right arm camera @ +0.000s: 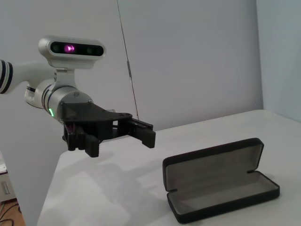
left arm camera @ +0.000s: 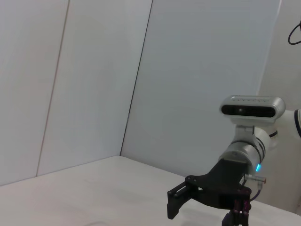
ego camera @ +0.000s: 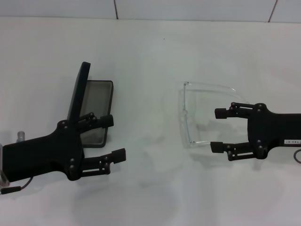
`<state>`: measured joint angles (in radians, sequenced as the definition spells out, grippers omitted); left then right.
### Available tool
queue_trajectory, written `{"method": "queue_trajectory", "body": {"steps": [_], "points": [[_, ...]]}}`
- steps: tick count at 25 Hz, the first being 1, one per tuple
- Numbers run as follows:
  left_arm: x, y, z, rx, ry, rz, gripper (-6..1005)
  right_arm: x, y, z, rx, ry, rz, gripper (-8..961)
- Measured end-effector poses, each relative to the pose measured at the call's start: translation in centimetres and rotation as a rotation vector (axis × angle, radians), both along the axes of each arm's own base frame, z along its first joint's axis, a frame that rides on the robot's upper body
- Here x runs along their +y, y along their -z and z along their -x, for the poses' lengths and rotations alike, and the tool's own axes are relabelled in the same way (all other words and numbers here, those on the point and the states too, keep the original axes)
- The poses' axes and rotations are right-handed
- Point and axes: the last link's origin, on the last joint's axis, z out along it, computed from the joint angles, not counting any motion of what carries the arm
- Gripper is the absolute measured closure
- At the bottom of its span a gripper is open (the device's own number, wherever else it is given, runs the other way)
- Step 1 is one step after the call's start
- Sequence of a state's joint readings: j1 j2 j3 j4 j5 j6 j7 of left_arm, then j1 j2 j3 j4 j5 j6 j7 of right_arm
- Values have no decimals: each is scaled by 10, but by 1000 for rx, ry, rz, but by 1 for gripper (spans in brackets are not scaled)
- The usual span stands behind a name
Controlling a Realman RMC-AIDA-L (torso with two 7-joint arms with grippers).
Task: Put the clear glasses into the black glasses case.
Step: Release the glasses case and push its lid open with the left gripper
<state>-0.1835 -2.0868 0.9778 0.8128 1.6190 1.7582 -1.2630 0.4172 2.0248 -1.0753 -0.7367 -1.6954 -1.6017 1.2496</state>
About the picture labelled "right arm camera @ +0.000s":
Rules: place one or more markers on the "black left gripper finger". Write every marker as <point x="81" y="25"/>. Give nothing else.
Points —
<point x="145" y="136"/>
<point x="94" y="147"/>

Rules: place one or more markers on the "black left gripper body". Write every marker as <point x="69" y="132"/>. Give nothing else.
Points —
<point x="89" y="115"/>

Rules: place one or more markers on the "black glasses case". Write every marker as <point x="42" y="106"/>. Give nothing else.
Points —
<point x="211" y="169"/>

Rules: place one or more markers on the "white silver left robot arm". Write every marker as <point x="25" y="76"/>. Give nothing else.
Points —
<point x="26" y="70"/>

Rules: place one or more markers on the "clear left gripper connector stub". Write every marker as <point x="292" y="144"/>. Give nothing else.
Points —
<point x="110" y="110"/>

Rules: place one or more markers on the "white cabinet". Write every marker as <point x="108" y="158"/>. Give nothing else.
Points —
<point x="7" y="188"/>

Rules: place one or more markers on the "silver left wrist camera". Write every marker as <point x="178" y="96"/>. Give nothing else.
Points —
<point x="70" y="58"/>

